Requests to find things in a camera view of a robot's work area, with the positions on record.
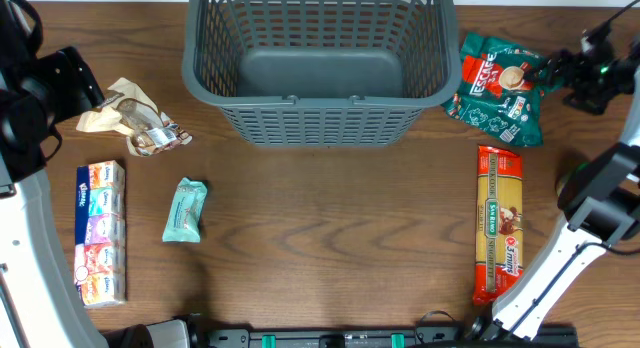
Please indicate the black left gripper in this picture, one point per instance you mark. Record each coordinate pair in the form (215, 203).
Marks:
(80, 81)

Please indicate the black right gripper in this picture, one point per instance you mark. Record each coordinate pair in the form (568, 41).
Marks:
(560, 69)

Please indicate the green instant coffee bag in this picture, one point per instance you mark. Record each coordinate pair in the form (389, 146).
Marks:
(493, 95)

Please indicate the beige snack bag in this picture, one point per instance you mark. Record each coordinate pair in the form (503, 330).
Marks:
(129, 111)

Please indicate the green lidded jar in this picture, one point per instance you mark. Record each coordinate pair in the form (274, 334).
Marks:
(564, 179)

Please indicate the red yellow spaghetti packet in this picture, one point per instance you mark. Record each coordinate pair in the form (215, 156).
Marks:
(499, 238)

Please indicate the mint green snack bar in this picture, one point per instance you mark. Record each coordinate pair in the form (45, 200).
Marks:
(183, 220)

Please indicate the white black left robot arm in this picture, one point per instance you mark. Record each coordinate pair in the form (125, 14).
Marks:
(38, 299)

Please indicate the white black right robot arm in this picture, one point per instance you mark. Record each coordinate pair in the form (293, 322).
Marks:
(596, 213)

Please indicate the multicolour tissue pack strip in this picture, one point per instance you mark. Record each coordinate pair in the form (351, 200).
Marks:
(100, 234)

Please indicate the grey plastic lattice basket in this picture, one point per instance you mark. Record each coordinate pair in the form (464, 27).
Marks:
(322, 72)

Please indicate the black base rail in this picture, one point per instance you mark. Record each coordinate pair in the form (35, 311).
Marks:
(193, 331)

